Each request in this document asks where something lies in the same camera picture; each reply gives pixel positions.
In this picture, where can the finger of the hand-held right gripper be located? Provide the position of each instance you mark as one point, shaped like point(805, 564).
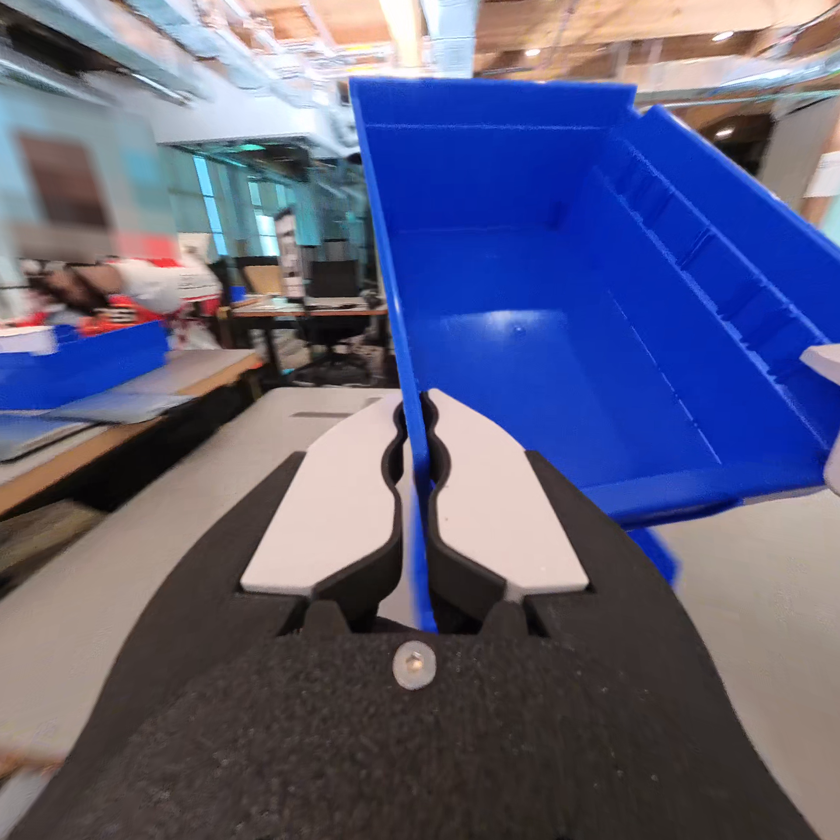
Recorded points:
point(827, 364)
point(833, 469)

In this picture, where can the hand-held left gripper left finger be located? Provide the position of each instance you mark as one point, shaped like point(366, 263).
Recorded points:
point(321, 518)

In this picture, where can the dark background desk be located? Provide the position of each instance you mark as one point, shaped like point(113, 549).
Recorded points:
point(295, 307)

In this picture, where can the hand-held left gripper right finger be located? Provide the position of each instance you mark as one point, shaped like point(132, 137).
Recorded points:
point(505, 518)

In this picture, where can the black office chair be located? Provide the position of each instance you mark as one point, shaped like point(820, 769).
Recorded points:
point(334, 282)

